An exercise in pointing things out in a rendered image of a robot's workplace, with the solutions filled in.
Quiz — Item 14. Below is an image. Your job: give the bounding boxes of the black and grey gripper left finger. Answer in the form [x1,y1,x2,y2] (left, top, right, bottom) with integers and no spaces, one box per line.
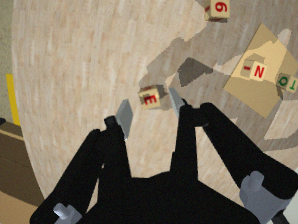
[29,99,133,224]

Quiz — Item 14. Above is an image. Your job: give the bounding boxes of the tan flat mat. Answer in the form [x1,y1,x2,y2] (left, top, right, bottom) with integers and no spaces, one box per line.
[222,23,298,119]

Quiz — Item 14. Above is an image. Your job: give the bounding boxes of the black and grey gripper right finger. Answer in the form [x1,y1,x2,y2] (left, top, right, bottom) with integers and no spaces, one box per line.
[160,87,298,224]

